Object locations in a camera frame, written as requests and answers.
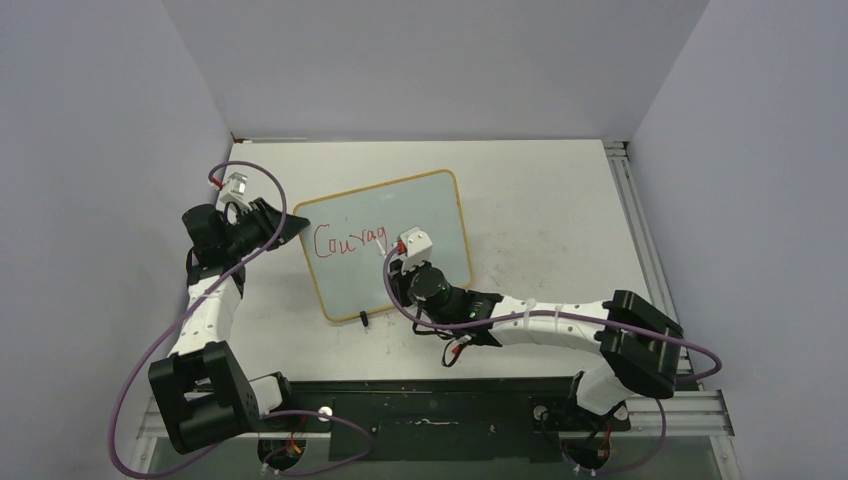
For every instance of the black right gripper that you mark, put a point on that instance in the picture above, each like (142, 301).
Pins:
(400, 281)

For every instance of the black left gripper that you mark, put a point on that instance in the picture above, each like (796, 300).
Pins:
(267, 219)

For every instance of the red capped whiteboard marker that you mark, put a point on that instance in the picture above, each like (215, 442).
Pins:
(381, 248)

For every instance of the yellow framed whiteboard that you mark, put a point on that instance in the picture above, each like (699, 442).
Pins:
(424, 199)

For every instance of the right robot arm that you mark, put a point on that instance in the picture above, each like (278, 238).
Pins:
(638, 343)

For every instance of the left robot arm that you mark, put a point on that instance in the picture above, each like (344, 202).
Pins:
(203, 394)

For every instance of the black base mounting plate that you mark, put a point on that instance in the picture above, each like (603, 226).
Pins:
(534, 419)

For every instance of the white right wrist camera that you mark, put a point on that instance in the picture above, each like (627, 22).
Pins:
(415, 247)

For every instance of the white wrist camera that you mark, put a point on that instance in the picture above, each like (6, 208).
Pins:
(234, 189)
(415, 247)

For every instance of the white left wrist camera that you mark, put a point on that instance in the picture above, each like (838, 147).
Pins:
(234, 189)

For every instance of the aluminium frame rail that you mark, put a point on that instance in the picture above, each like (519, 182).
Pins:
(548, 219)

